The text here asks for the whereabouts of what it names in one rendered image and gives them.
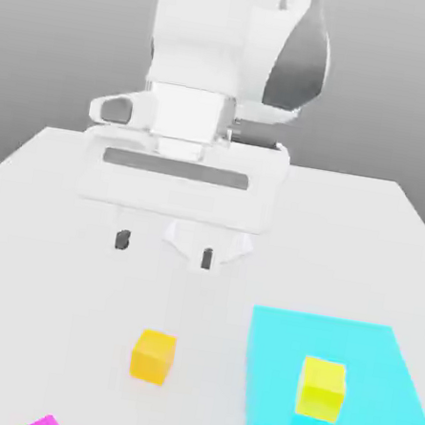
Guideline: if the small yellow cube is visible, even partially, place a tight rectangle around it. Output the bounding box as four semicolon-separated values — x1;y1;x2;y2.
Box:
291;354;352;425

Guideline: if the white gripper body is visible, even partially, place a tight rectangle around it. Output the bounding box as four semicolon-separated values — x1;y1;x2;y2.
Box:
71;113;294;241

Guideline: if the small orange cube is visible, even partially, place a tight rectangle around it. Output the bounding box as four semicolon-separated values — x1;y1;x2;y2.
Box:
126;326;180;389

